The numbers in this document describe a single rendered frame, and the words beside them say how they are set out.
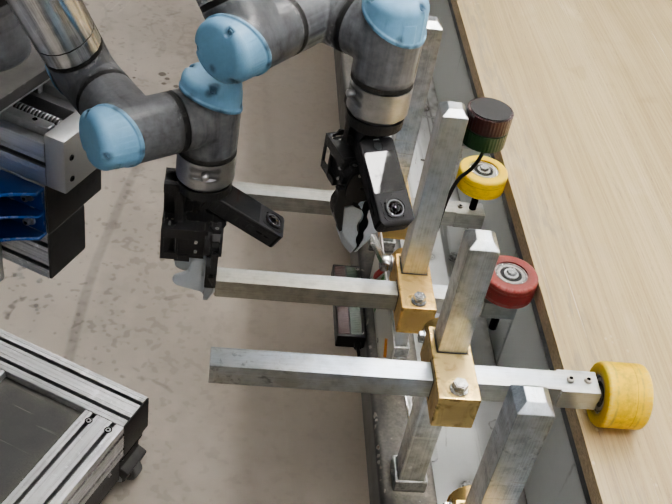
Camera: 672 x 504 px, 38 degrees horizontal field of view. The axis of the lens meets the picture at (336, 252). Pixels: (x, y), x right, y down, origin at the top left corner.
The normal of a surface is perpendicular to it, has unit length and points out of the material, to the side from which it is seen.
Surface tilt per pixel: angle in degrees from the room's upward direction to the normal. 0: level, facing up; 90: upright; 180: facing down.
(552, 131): 0
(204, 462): 0
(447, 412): 90
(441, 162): 90
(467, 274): 90
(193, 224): 0
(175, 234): 90
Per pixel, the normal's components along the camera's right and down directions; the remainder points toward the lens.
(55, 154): -0.40, 0.55
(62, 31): 0.51, 0.64
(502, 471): 0.04, 0.65
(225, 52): -0.59, 0.46
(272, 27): 0.70, -0.13
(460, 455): 0.15, -0.75
